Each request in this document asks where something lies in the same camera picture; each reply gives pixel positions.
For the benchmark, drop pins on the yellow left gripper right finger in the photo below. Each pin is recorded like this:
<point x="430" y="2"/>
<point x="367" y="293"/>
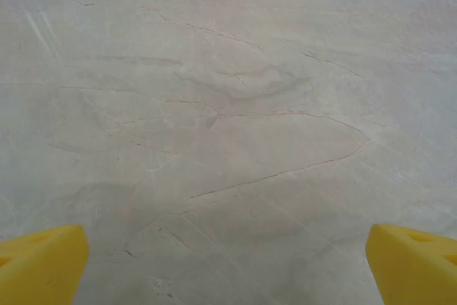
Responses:
<point x="414" y="269"/>

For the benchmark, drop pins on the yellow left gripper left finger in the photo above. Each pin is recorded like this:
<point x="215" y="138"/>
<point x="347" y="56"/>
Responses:
<point x="43" y="265"/>

